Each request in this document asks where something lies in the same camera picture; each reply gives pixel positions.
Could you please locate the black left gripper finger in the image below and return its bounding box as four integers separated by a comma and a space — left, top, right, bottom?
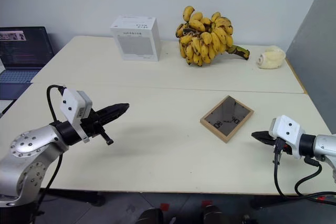
97, 105, 130, 128
92, 102, 130, 120

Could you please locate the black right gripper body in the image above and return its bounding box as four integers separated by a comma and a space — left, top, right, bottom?
272, 137, 293, 157

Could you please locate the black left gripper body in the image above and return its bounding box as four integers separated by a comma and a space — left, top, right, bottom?
80, 113, 114, 146

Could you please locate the dark open laptop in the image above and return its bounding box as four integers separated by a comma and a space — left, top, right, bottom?
0, 26, 56, 101

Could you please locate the white cardboard box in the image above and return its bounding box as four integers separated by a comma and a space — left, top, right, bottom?
109, 15, 162, 62

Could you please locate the cream rolled cloth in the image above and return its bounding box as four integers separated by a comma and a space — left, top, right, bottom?
256, 46, 287, 70

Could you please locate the dark rounded shape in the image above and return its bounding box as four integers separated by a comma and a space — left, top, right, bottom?
201, 205, 225, 224
136, 207, 164, 224

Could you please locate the grey partition panel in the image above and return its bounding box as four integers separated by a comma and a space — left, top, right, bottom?
285, 0, 336, 136

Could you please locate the yellow banana bunch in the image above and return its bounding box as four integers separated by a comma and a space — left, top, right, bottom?
175, 5, 250, 67

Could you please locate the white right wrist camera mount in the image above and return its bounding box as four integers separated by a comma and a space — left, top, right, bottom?
268, 115, 307, 160

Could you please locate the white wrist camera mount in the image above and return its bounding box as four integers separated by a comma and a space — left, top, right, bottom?
268, 115, 307, 160
59, 88, 93, 144

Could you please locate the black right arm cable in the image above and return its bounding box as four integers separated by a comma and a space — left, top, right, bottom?
272, 146, 336, 204

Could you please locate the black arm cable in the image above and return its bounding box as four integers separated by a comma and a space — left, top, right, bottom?
272, 146, 336, 204
34, 84, 66, 219

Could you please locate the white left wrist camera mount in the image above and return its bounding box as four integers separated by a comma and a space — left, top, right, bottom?
59, 88, 93, 144

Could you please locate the wooden framed dark tray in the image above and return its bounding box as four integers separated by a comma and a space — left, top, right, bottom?
199, 95, 255, 144

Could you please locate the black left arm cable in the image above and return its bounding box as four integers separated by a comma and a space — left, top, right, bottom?
34, 84, 66, 219

